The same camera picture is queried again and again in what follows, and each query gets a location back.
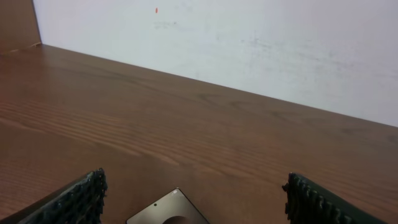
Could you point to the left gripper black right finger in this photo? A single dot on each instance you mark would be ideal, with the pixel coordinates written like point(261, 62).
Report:
point(308, 202)

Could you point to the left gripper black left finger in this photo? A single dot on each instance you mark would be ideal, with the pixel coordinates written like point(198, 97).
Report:
point(78, 202)

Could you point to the brown cardboard panel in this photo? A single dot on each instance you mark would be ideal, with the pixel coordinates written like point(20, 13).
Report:
point(19, 27)

